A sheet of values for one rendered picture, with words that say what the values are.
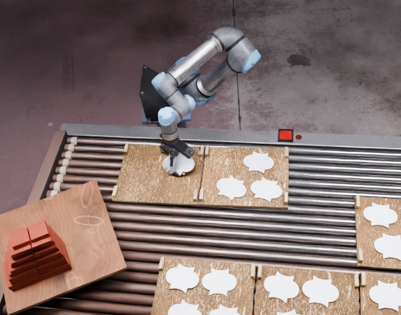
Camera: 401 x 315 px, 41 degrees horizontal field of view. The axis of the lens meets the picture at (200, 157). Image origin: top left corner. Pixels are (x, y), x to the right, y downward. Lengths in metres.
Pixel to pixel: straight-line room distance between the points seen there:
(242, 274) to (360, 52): 2.79
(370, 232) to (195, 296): 0.80
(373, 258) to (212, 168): 0.85
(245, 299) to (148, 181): 0.77
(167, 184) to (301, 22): 2.72
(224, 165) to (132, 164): 0.46
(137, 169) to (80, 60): 2.34
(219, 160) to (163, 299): 0.76
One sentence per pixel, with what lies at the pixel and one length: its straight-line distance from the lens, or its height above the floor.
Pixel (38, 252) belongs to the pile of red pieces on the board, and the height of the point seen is 1.24.
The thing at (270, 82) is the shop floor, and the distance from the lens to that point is 4.40.
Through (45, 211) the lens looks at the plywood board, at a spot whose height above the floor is 1.04.
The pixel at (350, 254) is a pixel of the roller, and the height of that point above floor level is 0.91.
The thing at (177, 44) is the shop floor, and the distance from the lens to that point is 4.83.
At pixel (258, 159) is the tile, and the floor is 0.94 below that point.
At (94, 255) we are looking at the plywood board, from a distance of 2.36.
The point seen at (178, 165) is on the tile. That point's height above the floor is 0.98.
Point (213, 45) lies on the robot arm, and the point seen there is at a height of 1.43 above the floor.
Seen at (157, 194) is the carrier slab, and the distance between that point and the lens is 2.60.
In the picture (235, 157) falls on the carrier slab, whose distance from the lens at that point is 2.68.
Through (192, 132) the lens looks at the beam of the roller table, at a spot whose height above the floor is 0.92.
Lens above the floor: 3.03
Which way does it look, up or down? 51 degrees down
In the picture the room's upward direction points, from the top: 9 degrees counter-clockwise
